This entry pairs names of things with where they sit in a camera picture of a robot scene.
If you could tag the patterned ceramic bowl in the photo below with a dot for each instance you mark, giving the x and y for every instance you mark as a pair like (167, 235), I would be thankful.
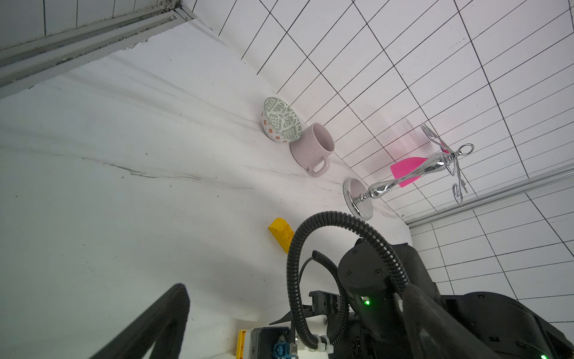
(279, 122)

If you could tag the chrome cup holder stand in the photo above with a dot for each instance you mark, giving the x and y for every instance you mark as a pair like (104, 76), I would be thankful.
(359, 199)

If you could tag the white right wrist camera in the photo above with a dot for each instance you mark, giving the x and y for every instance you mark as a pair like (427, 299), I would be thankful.
(278, 340)

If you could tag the yellow curved lego brick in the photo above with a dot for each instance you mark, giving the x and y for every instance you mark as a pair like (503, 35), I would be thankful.
(282, 232)

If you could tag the pink plastic wine glass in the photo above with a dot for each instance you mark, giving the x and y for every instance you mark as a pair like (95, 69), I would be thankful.
(408, 170)

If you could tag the pink ribbed mug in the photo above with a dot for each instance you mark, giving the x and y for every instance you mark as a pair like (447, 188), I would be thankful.
(313, 149)

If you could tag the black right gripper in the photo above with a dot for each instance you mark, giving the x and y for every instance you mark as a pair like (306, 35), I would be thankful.
(366, 312)

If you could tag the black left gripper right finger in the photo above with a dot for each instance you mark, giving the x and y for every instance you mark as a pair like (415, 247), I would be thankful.
(433, 333)

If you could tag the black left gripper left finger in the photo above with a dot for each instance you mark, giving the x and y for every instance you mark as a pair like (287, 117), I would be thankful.
(159, 330)

